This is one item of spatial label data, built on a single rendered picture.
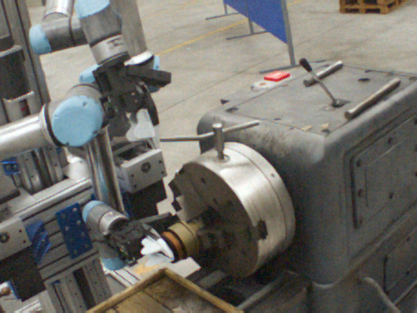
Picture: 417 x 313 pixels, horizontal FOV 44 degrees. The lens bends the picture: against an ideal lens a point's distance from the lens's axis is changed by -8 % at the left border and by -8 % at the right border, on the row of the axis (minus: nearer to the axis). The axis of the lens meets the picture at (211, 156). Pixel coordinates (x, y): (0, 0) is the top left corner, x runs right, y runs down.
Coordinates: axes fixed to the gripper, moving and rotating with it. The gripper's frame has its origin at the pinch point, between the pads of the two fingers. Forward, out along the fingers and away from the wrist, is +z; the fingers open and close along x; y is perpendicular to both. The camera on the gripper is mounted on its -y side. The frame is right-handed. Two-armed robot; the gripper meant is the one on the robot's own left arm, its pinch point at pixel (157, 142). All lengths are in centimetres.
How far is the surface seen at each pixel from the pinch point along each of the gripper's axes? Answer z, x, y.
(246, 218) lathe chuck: 22.8, 5.5, -9.7
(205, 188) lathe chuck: 15.0, -5.7, -9.8
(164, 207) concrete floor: 60, -226, -109
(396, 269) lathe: 67, -1, -59
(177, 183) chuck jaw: 11.7, -10.5, -6.4
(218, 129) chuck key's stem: 2.9, 2.9, -13.6
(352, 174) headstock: 26.5, 12.1, -39.6
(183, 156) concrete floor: 43, -275, -167
